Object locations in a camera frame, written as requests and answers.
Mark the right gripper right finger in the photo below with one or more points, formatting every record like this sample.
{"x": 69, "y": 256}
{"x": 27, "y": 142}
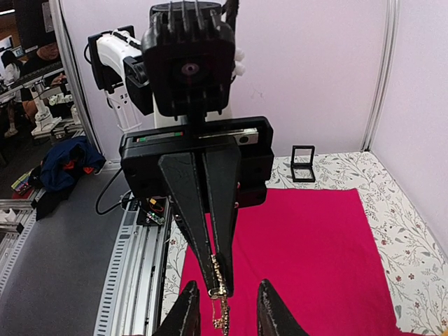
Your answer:
{"x": 273, "y": 316}

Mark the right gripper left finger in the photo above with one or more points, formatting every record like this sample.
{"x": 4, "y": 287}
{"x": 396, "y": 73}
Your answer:
{"x": 184, "y": 318}

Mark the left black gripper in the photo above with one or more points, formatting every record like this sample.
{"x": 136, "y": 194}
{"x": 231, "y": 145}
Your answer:
{"x": 217, "y": 167}

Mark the gold brooch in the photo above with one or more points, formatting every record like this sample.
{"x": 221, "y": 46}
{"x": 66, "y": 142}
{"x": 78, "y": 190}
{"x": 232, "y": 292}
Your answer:
{"x": 220, "y": 297}

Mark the red t-shirt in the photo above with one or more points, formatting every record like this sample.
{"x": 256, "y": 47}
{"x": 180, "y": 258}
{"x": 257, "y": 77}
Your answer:
{"x": 317, "y": 250}

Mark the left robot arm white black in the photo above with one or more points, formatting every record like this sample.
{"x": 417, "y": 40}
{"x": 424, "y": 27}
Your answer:
{"x": 117, "y": 65}

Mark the black open brooch box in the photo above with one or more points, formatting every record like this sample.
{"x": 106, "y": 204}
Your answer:
{"x": 302, "y": 164}

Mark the dark blue clothing pile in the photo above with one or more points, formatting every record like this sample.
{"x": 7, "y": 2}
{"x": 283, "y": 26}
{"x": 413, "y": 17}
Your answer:
{"x": 60, "y": 170}

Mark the floral patterned table mat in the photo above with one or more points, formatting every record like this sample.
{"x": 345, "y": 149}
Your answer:
{"x": 414, "y": 266}

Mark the person in background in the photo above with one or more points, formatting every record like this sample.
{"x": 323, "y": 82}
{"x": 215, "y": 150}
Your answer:
{"x": 43, "y": 57}

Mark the aluminium front rail frame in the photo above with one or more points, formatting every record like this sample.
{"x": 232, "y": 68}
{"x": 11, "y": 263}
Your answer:
{"x": 131, "y": 299}

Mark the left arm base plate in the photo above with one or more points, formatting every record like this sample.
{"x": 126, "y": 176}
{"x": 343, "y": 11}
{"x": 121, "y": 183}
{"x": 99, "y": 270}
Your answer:
{"x": 150, "y": 211}

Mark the left aluminium frame post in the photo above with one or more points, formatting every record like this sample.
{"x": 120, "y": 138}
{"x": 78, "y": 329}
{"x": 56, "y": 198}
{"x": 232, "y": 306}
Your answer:
{"x": 68, "y": 57}

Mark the aluminium frame post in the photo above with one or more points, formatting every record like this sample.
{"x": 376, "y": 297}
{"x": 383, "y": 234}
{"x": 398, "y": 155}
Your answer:
{"x": 68, "y": 57}
{"x": 385, "y": 67}

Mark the right aluminium frame post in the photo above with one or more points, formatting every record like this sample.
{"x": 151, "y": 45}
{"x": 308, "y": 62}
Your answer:
{"x": 385, "y": 67}

